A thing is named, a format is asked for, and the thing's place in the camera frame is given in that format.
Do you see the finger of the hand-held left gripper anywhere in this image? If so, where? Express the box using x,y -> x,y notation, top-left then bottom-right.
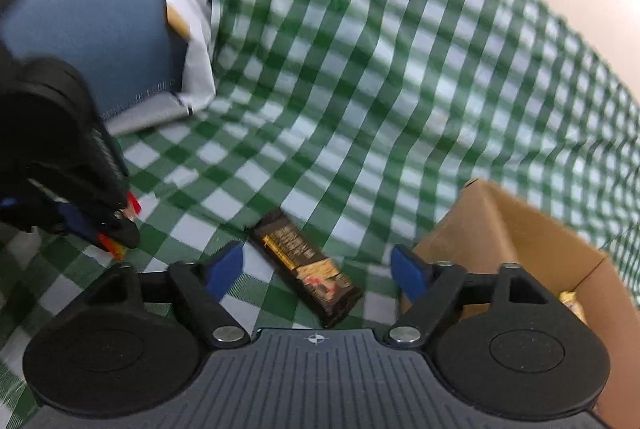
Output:
97,203 -> 142,248
49,203 -> 109,245

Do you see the blue cushion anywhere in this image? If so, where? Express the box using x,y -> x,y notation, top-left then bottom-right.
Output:
0,0 -> 194,138

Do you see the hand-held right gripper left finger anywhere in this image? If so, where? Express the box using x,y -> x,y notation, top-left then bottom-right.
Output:
82,239 -> 252,350

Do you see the brown cardboard box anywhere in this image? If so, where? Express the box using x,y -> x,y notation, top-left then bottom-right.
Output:
400,179 -> 640,429

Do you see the white plastic bag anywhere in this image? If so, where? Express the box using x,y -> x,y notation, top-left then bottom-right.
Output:
162,0 -> 219,112

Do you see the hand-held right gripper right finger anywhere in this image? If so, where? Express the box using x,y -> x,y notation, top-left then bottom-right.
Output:
382,245 -> 556,351

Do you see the green checkered cloth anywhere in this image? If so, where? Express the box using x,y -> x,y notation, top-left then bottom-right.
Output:
0,0 -> 640,429

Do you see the yellow candy bar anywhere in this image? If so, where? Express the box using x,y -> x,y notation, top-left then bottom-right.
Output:
557,290 -> 589,325

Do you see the dark chocolate bar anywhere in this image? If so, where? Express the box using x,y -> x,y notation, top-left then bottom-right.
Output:
248,210 -> 365,329

